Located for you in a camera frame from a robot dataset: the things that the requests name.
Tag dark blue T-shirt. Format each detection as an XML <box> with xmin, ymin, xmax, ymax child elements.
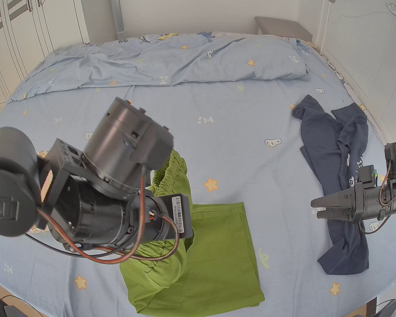
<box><xmin>291</xmin><ymin>94</ymin><xmax>372</xmax><ymax>275</ymax></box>

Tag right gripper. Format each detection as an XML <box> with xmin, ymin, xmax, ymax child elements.
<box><xmin>311</xmin><ymin>181</ymin><xmax>396</xmax><ymax>224</ymax></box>

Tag grey bedside table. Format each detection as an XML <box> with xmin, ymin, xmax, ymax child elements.
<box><xmin>255</xmin><ymin>16</ymin><xmax>313</xmax><ymax>42</ymax></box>

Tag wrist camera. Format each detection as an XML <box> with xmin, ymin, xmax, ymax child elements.
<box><xmin>358</xmin><ymin>165</ymin><xmax>377</xmax><ymax>188</ymax></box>
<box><xmin>151</xmin><ymin>193</ymin><xmax>194</xmax><ymax>242</ymax></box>

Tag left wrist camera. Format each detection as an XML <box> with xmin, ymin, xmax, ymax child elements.
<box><xmin>151</xmin><ymin>193</ymin><xmax>194</xmax><ymax>242</ymax></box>

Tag bed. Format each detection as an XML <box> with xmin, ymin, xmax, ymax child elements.
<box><xmin>0</xmin><ymin>0</ymin><xmax>396</xmax><ymax>317</ymax></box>

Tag white wardrobe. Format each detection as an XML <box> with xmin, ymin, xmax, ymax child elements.
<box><xmin>0</xmin><ymin>0</ymin><xmax>90</xmax><ymax>106</ymax></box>

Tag green shorts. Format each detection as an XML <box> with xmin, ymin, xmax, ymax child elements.
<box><xmin>119</xmin><ymin>149</ymin><xmax>265</xmax><ymax>313</ymax></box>

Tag pale blue quilt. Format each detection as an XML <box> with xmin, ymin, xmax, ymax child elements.
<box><xmin>7</xmin><ymin>31</ymin><xmax>312</xmax><ymax>103</ymax></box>

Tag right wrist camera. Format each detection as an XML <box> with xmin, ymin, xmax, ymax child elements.
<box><xmin>358</xmin><ymin>165</ymin><xmax>377</xmax><ymax>188</ymax></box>

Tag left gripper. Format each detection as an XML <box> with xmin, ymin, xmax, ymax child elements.
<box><xmin>48</xmin><ymin>175</ymin><xmax>159</xmax><ymax>248</ymax></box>

